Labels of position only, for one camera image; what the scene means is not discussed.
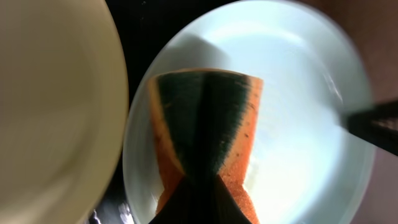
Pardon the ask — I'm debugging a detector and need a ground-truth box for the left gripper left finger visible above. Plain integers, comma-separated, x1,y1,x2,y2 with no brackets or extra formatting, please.
149,177,198,224

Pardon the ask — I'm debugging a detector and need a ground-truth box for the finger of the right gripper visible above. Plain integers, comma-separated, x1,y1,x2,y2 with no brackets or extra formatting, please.
343,99,397,156

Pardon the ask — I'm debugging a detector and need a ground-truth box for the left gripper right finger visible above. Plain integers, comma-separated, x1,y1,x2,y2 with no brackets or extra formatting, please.
198,175,251,224

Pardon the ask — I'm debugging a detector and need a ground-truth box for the green and orange sponge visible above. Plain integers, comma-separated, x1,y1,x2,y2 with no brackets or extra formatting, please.
147,68,263,223

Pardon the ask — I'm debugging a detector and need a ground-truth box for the light blue plate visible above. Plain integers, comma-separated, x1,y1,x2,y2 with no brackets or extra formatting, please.
122,0,377,224

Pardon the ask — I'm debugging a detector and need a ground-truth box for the yellow plate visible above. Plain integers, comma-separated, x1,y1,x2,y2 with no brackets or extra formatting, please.
1,0,128,223

